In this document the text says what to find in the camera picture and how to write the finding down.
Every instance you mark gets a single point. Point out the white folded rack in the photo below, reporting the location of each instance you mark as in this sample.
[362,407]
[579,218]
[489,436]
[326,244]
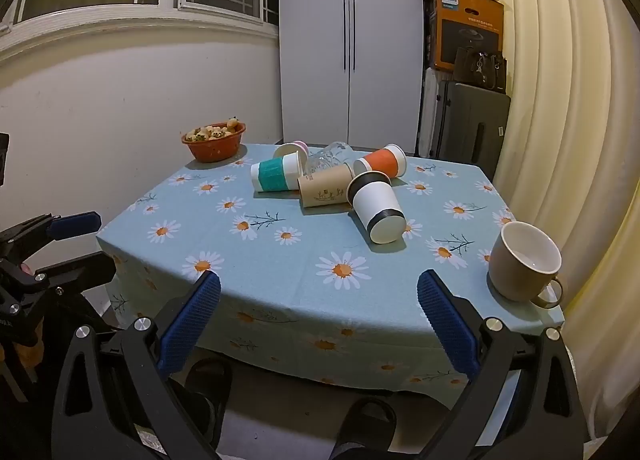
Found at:
[427,115]

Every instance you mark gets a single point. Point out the dark handbag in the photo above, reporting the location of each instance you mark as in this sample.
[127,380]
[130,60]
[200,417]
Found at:
[480,70]

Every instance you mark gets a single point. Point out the black slipper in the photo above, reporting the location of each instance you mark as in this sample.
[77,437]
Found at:
[207,390]
[367,425]

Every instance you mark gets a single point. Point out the orange plastic bowl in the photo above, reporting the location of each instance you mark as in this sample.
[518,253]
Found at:
[215,150]

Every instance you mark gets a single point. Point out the blue daisy print tablecloth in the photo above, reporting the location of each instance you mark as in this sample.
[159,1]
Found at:
[280,280]

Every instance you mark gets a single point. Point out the white two-door cabinet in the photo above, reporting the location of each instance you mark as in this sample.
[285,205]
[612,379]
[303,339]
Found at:
[315,40]

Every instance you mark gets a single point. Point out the cream curtain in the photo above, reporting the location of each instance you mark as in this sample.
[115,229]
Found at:
[560,90]

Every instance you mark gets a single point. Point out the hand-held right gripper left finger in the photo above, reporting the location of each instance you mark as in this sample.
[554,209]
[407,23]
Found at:
[192,320]

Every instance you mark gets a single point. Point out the pink and white paper cup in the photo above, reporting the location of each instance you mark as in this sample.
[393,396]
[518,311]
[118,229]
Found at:
[290,148]

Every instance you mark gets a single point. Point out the orange cardboard box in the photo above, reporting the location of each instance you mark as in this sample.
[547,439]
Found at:
[467,20]

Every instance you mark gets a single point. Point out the pile of small fruits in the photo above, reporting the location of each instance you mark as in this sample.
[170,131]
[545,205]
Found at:
[212,132]

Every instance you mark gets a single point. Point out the grey suitcase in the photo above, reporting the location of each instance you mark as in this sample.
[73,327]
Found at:
[470,125]

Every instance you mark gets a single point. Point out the beige ceramic mug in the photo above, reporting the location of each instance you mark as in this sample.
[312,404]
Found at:
[510,275]

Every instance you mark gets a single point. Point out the white black-banded paper cup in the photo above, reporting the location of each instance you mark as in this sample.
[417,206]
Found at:
[375,205]

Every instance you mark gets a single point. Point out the clear glass cup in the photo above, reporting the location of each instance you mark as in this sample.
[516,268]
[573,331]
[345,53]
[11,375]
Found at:
[327,156]

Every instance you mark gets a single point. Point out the teal and white paper cup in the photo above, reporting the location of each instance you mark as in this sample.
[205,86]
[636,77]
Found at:
[277,175]

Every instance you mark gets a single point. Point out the brown kraft paper cup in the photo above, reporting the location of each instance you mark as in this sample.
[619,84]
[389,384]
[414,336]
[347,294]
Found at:
[322,190]

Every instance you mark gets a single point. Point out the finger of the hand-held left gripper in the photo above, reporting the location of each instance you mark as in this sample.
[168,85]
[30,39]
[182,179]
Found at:
[75,224]
[70,274]

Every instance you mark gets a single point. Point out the orange paper cup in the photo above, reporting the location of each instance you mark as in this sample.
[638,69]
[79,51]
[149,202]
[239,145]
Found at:
[382,161]

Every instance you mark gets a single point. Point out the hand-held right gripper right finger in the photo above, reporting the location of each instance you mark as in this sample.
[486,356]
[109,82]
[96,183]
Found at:
[447,325]

